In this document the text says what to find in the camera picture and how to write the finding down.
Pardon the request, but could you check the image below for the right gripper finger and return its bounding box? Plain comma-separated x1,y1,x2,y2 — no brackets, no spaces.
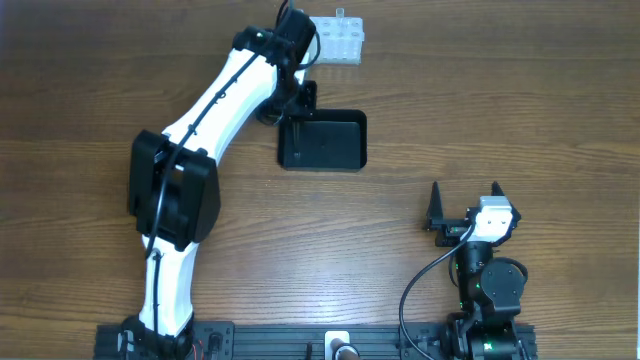
490,180,522,227
424,180,447,231

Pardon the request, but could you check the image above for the mounting rail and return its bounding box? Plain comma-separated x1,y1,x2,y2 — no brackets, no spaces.
94,321,539,360

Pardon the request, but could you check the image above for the black tray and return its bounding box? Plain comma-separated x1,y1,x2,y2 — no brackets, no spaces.
277,108,369,173

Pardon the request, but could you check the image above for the black cable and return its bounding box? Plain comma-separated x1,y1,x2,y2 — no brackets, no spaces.
144,0,322,261
398,224,476,360

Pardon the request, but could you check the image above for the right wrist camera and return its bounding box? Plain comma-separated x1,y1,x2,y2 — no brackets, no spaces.
467,195,515,245

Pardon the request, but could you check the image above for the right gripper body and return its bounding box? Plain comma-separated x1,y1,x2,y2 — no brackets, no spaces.
434,205,480,248

